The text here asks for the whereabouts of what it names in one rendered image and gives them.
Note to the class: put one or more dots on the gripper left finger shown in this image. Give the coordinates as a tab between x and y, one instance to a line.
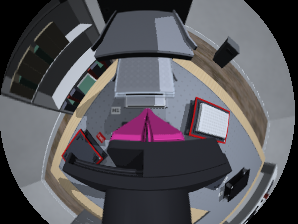
136	129

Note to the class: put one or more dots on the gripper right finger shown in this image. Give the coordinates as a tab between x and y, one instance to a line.
161	131

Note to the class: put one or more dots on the white well plate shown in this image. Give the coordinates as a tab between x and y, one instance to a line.
212	121

